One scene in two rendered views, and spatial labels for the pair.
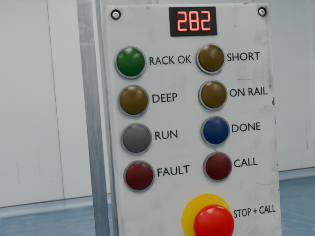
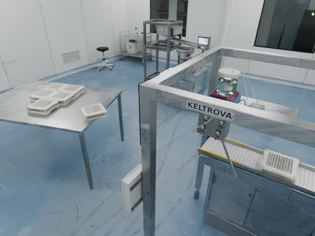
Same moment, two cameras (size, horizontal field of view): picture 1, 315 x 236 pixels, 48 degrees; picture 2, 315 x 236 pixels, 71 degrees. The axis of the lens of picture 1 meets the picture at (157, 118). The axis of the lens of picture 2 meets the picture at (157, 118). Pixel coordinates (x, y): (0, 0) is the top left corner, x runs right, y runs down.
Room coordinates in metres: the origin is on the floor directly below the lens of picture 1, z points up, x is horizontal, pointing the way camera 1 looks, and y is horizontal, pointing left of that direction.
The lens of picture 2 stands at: (1.12, -0.61, 2.09)
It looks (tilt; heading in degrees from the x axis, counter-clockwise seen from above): 30 degrees down; 135
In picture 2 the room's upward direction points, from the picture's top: 1 degrees clockwise
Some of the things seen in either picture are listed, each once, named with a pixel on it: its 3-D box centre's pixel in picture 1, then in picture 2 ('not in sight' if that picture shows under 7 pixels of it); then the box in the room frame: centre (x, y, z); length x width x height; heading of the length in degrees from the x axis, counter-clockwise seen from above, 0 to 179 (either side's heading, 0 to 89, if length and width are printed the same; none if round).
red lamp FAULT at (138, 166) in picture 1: (139, 176); not in sight; (0.34, 0.02, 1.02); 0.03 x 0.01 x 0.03; 103
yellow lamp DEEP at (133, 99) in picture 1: (133, 100); not in sight; (0.34, 0.02, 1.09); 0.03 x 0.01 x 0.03; 103
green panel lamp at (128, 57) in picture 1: (131, 62); not in sight; (0.34, 0.02, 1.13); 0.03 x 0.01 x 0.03; 103
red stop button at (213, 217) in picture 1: (208, 221); not in sight; (0.35, -0.04, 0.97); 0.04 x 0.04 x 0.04; 13
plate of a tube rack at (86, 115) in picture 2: not in sight; (93, 109); (-0.91, 0.42, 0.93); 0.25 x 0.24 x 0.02; 75
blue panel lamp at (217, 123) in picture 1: (215, 130); not in sight; (0.35, -0.06, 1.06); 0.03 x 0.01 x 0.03; 103
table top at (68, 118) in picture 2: not in sight; (51, 101); (-1.62, 0.23, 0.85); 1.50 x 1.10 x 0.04; 32
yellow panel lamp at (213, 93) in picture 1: (213, 94); not in sight; (0.35, -0.06, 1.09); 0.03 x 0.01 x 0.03; 103
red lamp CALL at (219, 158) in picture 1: (218, 166); not in sight; (0.35, -0.06, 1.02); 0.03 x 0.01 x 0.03; 103
